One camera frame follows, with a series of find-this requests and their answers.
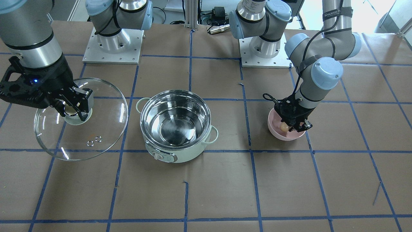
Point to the pale green electric pot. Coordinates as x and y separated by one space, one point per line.
176 125

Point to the glass pot lid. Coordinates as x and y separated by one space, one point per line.
70 138

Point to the black power adapter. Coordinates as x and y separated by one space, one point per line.
218 12

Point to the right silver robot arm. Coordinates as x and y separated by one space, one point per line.
27 33

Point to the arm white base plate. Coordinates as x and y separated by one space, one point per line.
257 53
123 48

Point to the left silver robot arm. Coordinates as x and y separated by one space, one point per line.
316 59

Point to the pink bowl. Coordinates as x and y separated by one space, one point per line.
279 129

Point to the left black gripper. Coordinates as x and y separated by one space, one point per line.
296 110

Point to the brown egg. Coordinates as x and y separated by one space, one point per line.
284 127

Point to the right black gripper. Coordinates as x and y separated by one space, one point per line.
57 78

